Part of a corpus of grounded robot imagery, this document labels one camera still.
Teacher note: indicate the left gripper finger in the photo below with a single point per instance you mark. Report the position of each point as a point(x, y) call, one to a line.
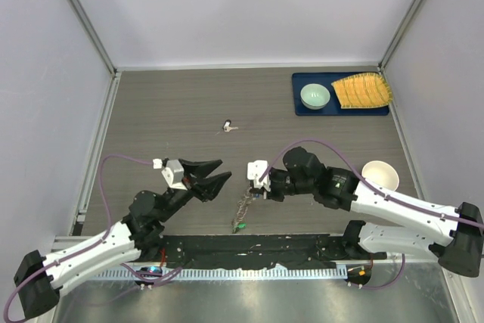
point(201, 169)
point(211, 186)

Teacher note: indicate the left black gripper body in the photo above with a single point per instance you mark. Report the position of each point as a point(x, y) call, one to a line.
point(190, 182)

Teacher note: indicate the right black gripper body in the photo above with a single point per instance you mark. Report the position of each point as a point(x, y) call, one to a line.
point(281, 184)

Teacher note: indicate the metal disc with keyrings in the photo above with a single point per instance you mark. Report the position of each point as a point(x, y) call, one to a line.
point(242, 207)

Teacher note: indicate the key with green tag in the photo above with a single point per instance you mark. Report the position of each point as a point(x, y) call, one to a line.
point(238, 228)

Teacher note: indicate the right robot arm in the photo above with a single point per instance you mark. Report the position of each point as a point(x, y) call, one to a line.
point(452, 236)

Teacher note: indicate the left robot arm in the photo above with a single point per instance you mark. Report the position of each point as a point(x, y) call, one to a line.
point(41, 280)

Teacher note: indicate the key with black tag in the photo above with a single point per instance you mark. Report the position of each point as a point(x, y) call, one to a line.
point(227, 126)

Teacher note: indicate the pale green bowl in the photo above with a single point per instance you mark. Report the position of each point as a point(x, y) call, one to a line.
point(314, 96)

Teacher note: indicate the blue tray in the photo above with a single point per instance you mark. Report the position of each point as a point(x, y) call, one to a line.
point(333, 108)

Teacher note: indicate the cream bowl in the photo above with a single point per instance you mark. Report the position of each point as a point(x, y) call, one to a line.
point(381, 173)

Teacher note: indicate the yellow woven cloth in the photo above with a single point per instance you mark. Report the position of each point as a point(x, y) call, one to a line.
point(363, 91)

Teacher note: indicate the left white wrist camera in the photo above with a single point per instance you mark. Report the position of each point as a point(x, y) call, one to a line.
point(172, 172)

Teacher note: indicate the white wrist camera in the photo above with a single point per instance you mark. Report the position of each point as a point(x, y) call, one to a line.
point(172, 172)
point(257, 175)

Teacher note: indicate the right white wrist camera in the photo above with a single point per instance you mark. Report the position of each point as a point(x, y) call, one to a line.
point(257, 175)

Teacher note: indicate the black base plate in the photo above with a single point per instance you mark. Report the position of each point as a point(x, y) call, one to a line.
point(255, 251)

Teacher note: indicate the white cable duct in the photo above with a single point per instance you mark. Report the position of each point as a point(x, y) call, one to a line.
point(278, 273)

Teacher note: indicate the front aluminium frame rail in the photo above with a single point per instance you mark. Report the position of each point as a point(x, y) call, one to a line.
point(75, 241)

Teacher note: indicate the aluminium frame rail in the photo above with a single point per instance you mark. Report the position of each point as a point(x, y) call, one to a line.
point(103, 121)
point(399, 35)
point(75, 241)

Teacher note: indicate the left aluminium frame rail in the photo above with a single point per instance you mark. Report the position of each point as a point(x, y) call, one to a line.
point(103, 121)

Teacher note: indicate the right aluminium frame rail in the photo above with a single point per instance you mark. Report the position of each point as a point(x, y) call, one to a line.
point(399, 35)

